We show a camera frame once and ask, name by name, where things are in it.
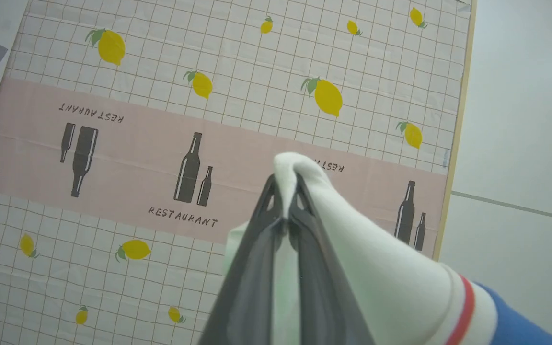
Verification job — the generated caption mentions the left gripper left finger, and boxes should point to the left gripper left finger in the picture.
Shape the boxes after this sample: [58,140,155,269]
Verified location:
[198,175,285,345]

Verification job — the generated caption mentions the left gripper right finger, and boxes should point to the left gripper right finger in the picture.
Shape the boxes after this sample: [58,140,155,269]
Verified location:
[288,173,376,345]

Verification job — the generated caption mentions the blue white red-striped garment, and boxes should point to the blue white red-striped garment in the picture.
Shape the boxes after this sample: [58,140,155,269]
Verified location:
[222,152,552,345]

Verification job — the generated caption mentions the lemon print grid cloth screen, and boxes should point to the lemon print grid cloth screen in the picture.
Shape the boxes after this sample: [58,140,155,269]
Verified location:
[0,0,473,345]

